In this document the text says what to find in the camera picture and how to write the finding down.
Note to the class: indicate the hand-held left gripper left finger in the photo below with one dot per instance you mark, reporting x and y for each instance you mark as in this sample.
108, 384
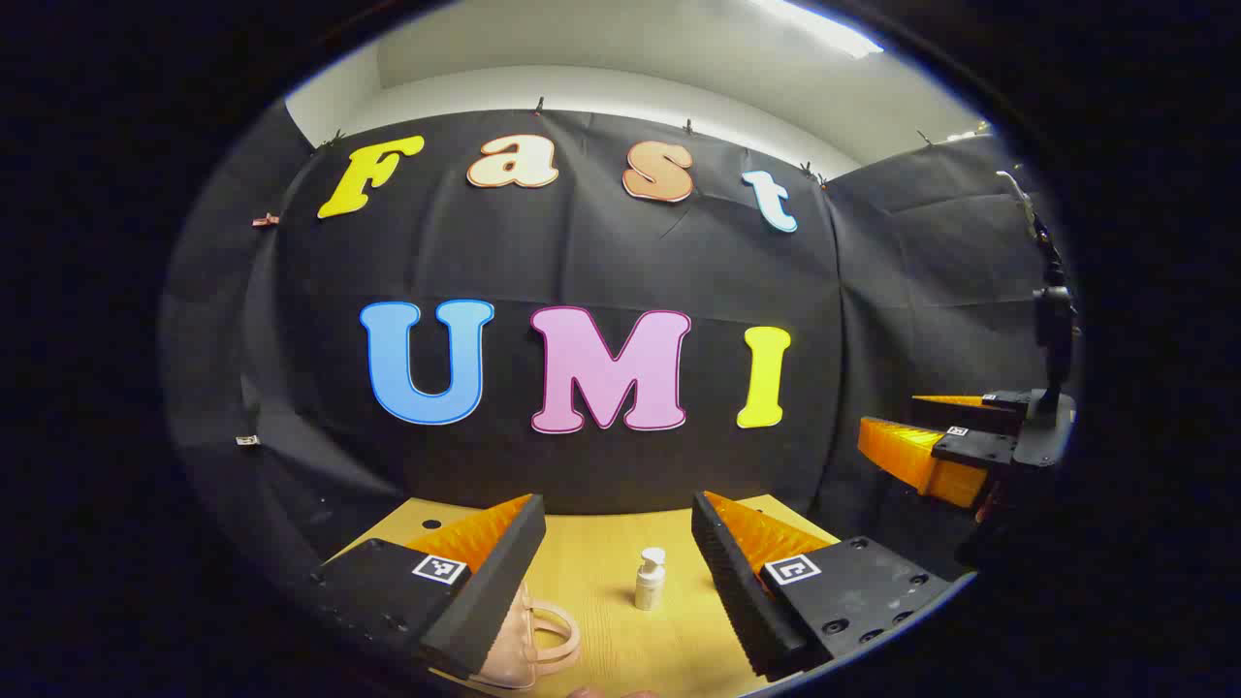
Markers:
499, 572

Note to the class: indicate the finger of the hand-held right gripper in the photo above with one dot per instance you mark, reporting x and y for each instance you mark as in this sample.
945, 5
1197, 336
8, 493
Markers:
911, 456
970, 412

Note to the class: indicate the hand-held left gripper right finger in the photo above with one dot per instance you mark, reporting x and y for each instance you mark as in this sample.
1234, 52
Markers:
727, 582

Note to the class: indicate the white pump bottle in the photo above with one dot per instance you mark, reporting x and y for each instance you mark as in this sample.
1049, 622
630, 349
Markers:
649, 586

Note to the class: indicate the black clamp stand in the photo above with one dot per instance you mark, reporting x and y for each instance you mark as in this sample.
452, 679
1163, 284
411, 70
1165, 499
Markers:
1053, 320

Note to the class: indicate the black backdrop cloth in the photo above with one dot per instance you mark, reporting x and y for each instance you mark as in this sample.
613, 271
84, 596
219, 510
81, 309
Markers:
582, 252

